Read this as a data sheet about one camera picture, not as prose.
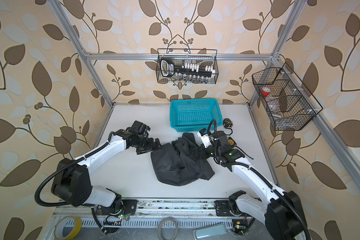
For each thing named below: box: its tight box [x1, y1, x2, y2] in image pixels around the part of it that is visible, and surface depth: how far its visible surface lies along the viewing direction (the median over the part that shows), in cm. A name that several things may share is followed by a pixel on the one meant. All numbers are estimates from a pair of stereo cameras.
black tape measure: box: [223, 118, 233, 128], surface depth 107 cm
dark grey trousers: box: [151, 132, 215, 186], surface depth 80 cm
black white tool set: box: [160, 57, 216, 77], surface depth 84 cm
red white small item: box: [261, 87, 271, 97], surface depth 84 cm
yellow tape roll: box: [54, 216, 82, 240], surface depth 69 cm
